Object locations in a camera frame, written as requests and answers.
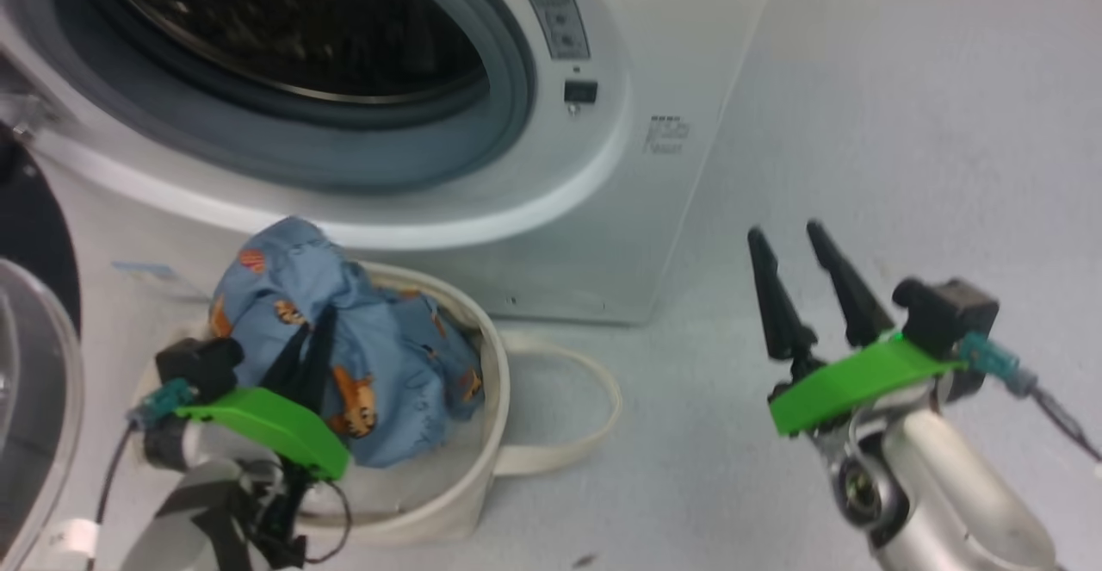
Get grey warning label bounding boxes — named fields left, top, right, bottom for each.
left=514, top=0, right=592, bottom=61

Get blue cartoon print clothes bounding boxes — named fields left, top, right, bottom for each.
left=209, top=216, right=485, bottom=469

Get blue energy label sticker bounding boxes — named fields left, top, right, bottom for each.
left=110, top=261, right=199, bottom=301

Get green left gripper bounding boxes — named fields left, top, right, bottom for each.
left=176, top=304, right=351, bottom=481

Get white front-load washing machine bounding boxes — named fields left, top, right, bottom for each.
left=0, top=0, right=784, bottom=326

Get dark round washing machine door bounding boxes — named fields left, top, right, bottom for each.
left=0, top=119, right=87, bottom=571

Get thin black looped cable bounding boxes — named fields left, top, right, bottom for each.
left=293, top=478, right=354, bottom=568

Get cream fabric laundry basket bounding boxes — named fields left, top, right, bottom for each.
left=129, top=261, right=622, bottom=546

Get black cable with teal connector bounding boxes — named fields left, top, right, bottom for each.
left=89, top=379, right=196, bottom=571
left=957, top=332, right=1102, bottom=464

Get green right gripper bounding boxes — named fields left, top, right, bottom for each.
left=747, top=220, right=965, bottom=437

